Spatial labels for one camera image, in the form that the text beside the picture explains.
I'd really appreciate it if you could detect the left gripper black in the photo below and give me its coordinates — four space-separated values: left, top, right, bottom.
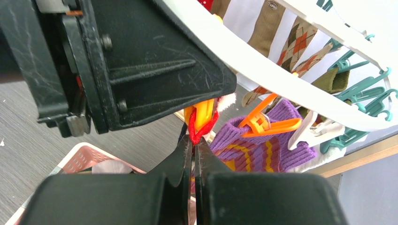
0 0 109 137

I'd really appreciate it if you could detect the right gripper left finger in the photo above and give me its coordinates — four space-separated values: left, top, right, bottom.
20 135 192 225

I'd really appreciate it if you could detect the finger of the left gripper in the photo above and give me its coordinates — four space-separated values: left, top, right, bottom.
80 0 237 131

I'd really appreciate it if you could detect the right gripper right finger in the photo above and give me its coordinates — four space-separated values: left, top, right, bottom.
194 140 348 225

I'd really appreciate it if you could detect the maroon purple orange striped sock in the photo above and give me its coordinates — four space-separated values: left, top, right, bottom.
209 116 317 173

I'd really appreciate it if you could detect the navy sock red cuff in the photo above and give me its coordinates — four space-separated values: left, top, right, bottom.
178 93 236 143

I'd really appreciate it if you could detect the white plastic clip hanger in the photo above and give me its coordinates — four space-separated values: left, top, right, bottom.
164 0 397 132

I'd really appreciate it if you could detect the grey beige sock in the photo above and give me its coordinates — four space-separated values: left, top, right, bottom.
92 160 133 174

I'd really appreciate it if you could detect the red hanging sock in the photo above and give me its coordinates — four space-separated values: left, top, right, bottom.
198 0 214 12

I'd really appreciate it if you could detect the pink plastic basket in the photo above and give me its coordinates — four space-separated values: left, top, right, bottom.
3 142 197 225

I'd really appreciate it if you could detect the argyle hanging sock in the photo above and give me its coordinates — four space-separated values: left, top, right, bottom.
259 43 332 108
277 17 318 72

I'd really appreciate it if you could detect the white hanging sock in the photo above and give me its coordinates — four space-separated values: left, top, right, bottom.
287 145 346 173

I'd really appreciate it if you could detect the green striped hanging sock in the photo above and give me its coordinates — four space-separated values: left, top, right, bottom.
298 67 351 120

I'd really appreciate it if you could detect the wooden clothes rack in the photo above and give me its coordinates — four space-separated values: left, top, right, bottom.
308 134 398 178

